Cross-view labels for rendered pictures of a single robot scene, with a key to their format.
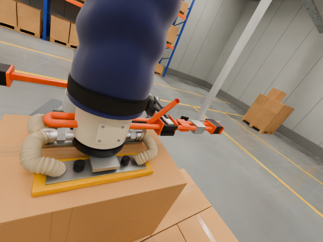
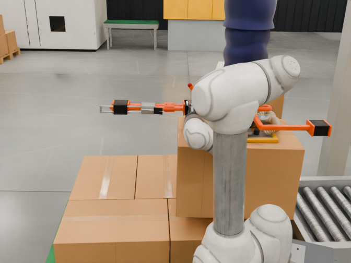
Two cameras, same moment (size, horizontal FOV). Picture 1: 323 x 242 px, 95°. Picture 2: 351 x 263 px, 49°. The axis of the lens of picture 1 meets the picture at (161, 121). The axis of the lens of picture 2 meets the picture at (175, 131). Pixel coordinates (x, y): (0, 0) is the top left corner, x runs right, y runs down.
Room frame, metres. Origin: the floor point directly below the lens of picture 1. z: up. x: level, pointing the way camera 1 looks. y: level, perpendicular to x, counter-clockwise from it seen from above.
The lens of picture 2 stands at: (2.07, 1.08, 1.85)
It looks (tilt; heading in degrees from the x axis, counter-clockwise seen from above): 23 degrees down; 219
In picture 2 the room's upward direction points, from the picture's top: 1 degrees clockwise
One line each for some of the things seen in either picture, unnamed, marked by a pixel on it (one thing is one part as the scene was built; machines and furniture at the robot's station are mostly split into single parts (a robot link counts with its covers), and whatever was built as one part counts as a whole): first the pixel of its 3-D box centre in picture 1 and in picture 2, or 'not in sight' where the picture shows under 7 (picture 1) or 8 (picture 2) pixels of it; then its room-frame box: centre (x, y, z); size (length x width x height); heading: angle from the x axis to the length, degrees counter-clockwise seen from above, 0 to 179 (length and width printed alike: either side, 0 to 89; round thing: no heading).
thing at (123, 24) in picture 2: not in sight; (132, 35); (-4.61, -5.62, 0.32); 1.25 x 0.50 x 0.64; 128
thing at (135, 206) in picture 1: (91, 184); (232, 165); (0.43, 0.16, 0.87); 0.60 x 0.40 x 0.40; 128
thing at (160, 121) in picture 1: (164, 124); (190, 107); (0.58, -0.02, 1.20); 0.10 x 0.08 x 0.06; 41
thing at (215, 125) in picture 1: (213, 127); (121, 106); (0.80, -0.28, 1.20); 0.08 x 0.07 x 0.05; 131
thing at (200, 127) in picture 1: (196, 127); (148, 108); (0.72, -0.18, 1.20); 0.07 x 0.07 x 0.04; 41
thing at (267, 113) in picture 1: (269, 110); not in sight; (6.78, -4.05, 0.87); 1.20 x 1.01 x 1.74; 128
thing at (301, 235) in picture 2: not in sight; (287, 210); (0.21, 0.42, 0.58); 0.70 x 0.03 x 0.06; 42
